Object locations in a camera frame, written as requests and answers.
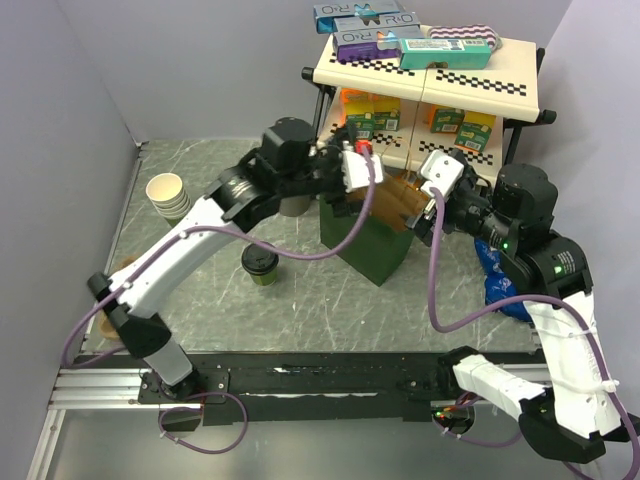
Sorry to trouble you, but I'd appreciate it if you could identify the blue R.O toothpaste box top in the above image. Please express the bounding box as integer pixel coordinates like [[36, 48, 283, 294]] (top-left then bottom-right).
[[313, 1, 404, 34]]

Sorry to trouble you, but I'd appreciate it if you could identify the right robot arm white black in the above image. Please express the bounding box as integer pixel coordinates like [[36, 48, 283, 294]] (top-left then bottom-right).
[[409, 151, 639, 464]]

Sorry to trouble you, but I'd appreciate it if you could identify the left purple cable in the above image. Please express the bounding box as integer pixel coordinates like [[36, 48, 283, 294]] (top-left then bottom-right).
[[60, 147, 377, 455]]

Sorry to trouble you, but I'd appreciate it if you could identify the purple white wavy pouch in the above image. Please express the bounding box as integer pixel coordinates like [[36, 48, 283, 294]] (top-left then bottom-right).
[[426, 24, 503, 52]]

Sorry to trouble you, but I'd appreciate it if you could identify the orange green crayon box right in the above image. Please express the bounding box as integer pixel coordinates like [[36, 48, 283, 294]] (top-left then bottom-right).
[[427, 104, 465, 134]]

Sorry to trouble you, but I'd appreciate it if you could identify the blue Doritos chip bag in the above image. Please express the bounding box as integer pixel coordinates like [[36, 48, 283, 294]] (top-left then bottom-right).
[[474, 239, 533, 324]]

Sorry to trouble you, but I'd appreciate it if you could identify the green paper coffee cup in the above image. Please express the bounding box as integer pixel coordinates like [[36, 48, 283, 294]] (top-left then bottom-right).
[[247, 265, 278, 286]]

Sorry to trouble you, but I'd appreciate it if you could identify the yellow green box far right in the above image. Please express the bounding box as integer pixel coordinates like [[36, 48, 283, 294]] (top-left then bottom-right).
[[454, 111, 496, 153]]

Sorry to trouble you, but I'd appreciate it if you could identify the purple R.O toothpaste box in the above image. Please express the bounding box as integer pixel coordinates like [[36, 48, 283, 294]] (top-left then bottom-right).
[[333, 25, 424, 62]]

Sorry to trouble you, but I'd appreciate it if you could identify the grey R.O toothpaste box middle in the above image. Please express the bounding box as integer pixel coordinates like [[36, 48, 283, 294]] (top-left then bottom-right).
[[334, 12, 420, 32]]

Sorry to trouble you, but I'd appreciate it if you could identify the green paper gift bag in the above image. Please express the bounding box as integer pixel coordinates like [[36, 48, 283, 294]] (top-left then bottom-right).
[[338, 159, 426, 287]]

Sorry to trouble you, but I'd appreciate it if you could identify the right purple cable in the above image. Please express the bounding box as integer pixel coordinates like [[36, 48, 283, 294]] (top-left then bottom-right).
[[427, 188, 640, 480]]

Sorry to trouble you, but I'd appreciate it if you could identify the cream checkered two-tier shelf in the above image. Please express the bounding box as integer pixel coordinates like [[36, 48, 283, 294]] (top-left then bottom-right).
[[301, 38, 557, 181]]

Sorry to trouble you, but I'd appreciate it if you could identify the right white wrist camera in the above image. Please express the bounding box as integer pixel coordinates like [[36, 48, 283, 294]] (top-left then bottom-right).
[[417, 150, 464, 200]]

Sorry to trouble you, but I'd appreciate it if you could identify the yellow green crayon box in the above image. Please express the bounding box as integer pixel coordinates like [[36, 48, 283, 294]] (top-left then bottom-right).
[[372, 95, 401, 131]]

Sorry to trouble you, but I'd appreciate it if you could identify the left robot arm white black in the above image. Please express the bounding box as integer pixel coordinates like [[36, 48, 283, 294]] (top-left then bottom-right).
[[88, 117, 383, 402]]

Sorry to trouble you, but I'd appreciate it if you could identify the orange yellow crayon box left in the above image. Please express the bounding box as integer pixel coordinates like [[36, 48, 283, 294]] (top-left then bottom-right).
[[340, 88, 375, 140]]

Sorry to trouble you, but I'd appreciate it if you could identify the black plastic cup lid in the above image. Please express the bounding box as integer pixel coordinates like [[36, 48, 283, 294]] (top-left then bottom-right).
[[241, 244, 279, 276]]

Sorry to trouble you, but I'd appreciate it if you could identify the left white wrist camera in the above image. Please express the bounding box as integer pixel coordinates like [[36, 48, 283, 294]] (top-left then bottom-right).
[[341, 147, 384, 193]]

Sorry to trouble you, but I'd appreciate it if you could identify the grey straw holder cup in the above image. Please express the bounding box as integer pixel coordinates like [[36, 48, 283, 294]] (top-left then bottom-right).
[[279, 195, 311, 218]]

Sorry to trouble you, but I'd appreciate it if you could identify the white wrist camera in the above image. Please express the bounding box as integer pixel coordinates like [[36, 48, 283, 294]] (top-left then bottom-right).
[[341, 147, 384, 193], [417, 150, 464, 200]]

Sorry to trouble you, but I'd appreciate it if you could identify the teal long box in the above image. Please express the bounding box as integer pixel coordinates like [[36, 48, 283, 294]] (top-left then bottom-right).
[[399, 38, 492, 70]]

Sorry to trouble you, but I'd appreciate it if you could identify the brown cardboard cup carrier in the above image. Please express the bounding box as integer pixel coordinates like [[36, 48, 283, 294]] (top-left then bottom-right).
[[98, 255, 139, 342]]

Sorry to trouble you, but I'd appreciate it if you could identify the stack of paper cups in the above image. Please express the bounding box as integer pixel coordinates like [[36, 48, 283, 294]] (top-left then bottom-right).
[[145, 172, 192, 227]]

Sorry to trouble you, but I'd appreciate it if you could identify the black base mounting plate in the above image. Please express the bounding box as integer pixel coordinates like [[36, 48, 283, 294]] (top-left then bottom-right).
[[138, 352, 463, 426]]

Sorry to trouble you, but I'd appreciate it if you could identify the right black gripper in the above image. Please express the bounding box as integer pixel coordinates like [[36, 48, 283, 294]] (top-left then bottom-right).
[[399, 172, 517, 250]]

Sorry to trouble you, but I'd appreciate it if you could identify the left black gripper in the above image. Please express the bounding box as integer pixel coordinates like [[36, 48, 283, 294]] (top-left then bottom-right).
[[277, 124, 374, 217]]

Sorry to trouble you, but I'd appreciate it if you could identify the aluminium rail frame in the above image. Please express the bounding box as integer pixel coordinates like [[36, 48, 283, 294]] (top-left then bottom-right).
[[28, 369, 569, 479]]

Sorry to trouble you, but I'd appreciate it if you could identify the purple cable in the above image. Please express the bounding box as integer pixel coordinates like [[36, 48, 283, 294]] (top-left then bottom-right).
[[60, 147, 377, 455], [427, 188, 640, 480]]

